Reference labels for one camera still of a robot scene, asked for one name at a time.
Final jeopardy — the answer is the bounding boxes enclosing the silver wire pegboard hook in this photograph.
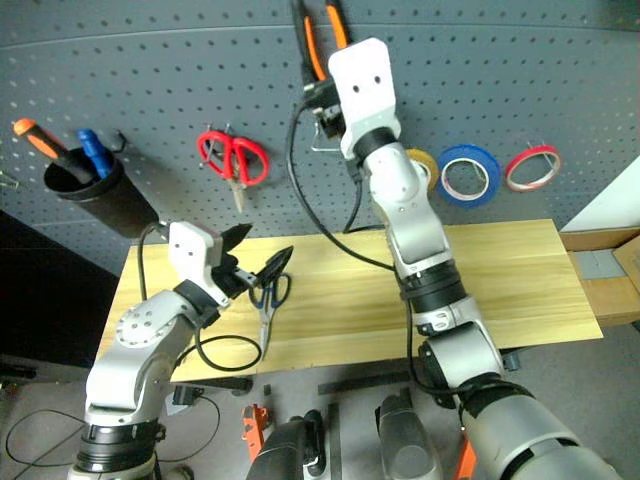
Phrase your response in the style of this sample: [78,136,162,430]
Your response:
[309,123,347,154]

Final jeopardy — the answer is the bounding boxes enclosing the brown cardboard box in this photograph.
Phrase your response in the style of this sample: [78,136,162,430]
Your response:
[559,227,640,329]

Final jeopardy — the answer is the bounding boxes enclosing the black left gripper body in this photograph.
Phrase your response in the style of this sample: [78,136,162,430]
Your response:
[211,232,260,302]

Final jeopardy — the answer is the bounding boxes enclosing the black table frame bar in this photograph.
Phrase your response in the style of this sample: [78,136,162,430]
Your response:
[316,371,412,397]
[198,376,254,397]

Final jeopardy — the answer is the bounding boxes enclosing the red handled scissors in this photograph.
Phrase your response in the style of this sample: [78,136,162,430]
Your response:
[196,128,272,214]

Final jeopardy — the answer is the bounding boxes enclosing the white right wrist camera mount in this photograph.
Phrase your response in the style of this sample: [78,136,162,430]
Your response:
[327,38,402,161]

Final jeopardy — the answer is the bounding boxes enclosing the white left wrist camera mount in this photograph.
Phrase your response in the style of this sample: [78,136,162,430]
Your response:
[168,221,232,307]

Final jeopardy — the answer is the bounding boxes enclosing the blue handled screwdriver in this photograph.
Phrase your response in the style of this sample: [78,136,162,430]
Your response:
[76,128,114,180]

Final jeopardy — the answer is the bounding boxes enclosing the black power adapter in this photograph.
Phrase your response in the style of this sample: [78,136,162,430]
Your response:
[171,384,204,409]

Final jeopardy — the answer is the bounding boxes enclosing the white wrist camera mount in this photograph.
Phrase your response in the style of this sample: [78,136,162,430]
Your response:
[327,38,402,161]
[168,221,232,307]

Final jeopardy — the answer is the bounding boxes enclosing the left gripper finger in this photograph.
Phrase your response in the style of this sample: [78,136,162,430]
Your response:
[221,223,253,257]
[254,245,295,291]

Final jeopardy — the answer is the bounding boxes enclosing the metal hook pair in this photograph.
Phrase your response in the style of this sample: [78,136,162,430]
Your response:
[198,122,234,169]

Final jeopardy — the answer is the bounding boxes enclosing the dark cabinet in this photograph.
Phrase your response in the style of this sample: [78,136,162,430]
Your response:
[0,209,122,372]

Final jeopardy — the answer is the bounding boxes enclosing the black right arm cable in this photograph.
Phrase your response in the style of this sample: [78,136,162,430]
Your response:
[403,294,464,409]
[285,102,401,274]
[343,168,365,235]

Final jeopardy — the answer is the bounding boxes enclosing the orange black screwdriver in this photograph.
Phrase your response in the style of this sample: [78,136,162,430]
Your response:
[12,118,99,185]

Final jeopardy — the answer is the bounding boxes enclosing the dark rounded black shape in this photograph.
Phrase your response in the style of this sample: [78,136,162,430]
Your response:
[246,409,327,480]

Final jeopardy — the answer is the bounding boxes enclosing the grey rounded shape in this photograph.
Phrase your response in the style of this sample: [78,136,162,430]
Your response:
[374,389,444,480]

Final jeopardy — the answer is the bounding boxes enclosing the yellow tape roll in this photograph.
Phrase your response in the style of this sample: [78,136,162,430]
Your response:
[404,148,441,192]

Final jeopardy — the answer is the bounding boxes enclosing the blue tape roll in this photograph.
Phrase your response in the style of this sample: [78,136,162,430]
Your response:
[436,144,503,209]

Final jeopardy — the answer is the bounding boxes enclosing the white panel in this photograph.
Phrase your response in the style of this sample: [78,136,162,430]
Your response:
[566,154,640,234]

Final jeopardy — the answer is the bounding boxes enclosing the orange handled pliers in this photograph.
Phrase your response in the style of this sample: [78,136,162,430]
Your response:
[291,0,351,94]

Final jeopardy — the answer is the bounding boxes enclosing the thin black floor cable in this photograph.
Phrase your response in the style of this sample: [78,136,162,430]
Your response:
[4,393,222,467]

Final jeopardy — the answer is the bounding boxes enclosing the grey metal pegboard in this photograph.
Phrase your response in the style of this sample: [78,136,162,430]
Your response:
[0,0,640,276]

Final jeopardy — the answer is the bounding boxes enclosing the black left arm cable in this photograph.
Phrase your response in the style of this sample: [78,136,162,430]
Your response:
[174,333,264,374]
[136,223,169,301]

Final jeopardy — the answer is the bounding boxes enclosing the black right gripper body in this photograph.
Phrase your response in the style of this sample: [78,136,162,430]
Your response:
[316,79,347,141]

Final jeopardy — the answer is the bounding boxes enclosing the red tape roll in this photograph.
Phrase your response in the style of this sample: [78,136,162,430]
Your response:
[503,144,563,193]

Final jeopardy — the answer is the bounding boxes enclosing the thin metal tape hook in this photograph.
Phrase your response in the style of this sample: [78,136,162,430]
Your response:
[524,140,560,172]

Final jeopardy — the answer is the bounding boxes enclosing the orange tool on floor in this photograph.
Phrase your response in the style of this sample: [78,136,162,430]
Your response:
[241,403,277,459]

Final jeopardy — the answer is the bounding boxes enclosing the black cup holder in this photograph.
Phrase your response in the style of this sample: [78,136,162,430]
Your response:
[42,147,162,240]

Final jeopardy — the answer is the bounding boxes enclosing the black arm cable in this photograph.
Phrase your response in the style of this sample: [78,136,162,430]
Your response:
[136,223,169,301]
[174,333,264,374]
[285,102,401,274]
[403,294,464,409]
[343,168,365,235]

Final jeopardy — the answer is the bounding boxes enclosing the blue handled scissors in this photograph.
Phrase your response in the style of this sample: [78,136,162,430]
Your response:
[248,272,293,362]

